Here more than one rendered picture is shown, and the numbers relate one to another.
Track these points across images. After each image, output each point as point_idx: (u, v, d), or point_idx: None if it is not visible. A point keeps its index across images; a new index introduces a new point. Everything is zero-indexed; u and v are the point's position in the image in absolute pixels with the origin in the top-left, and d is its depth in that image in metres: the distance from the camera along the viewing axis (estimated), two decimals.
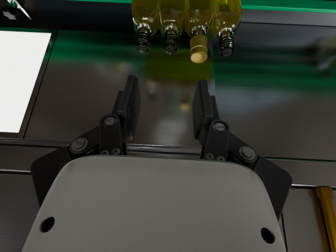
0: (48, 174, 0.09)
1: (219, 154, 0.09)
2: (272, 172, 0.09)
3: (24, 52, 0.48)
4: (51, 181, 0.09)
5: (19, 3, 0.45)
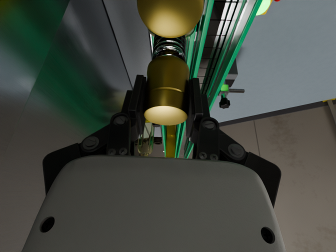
0: (58, 169, 0.09)
1: (211, 152, 0.09)
2: (261, 167, 0.10)
3: None
4: (60, 177, 0.09)
5: None
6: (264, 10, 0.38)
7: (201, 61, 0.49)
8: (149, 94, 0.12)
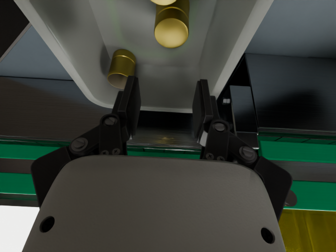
0: (48, 174, 0.09)
1: (219, 154, 0.09)
2: (272, 172, 0.09)
3: None
4: (51, 181, 0.09)
5: None
6: None
7: None
8: None
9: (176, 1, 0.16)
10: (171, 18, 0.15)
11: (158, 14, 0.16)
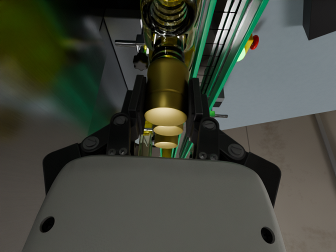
0: (58, 169, 0.09)
1: (211, 152, 0.09)
2: (261, 166, 0.10)
3: None
4: (60, 177, 0.09)
5: None
6: (240, 58, 0.48)
7: None
8: (157, 134, 0.23)
9: (172, 80, 0.12)
10: (165, 107, 0.11)
11: (148, 96, 0.12)
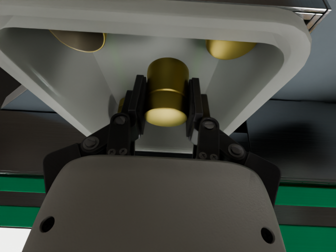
0: (58, 169, 0.09)
1: (211, 152, 0.09)
2: (261, 166, 0.10)
3: None
4: (60, 177, 0.09)
5: None
6: None
7: None
8: None
9: None
10: None
11: None
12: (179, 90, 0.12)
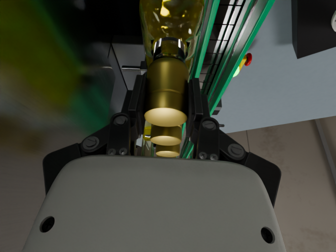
0: (58, 169, 0.09)
1: (211, 152, 0.09)
2: (261, 166, 0.10)
3: None
4: (60, 177, 0.09)
5: None
6: (235, 75, 0.53)
7: None
8: None
9: None
10: (165, 136, 0.16)
11: (153, 126, 0.17)
12: (179, 90, 0.12)
